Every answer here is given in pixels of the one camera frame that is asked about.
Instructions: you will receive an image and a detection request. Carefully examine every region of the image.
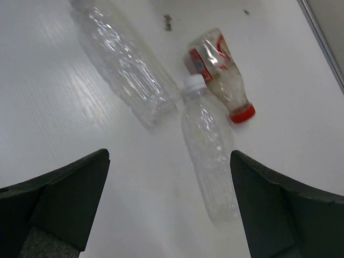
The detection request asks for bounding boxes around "clear bottle white cap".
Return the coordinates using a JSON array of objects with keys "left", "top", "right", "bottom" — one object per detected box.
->
[
  {"left": 69, "top": 1, "right": 179, "bottom": 129},
  {"left": 181, "top": 75, "right": 240, "bottom": 225}
]

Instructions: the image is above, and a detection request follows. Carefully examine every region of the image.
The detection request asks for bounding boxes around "aluminium frame rail back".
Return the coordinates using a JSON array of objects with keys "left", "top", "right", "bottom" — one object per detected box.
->
[{"left": 297, "top": 0, "right": 343, "bottom": 93}]

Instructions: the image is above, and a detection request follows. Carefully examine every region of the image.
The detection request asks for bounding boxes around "small bottle red cap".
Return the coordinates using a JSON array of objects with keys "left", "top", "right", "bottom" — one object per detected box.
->
[{"left": 188, "top": 28, "right": 256, "bottom": 124}]

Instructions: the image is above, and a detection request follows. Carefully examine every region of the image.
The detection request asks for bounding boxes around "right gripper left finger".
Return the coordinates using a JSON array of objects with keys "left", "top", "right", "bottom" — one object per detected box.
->
[{"left": 1, "top": 149, "right": 110, "bottom": 257}]

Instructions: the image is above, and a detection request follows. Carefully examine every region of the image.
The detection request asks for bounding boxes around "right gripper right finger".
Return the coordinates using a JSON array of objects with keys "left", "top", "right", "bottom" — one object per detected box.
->
[{"left": 230, "top": 150, "right": 343, "bottom": 257}]

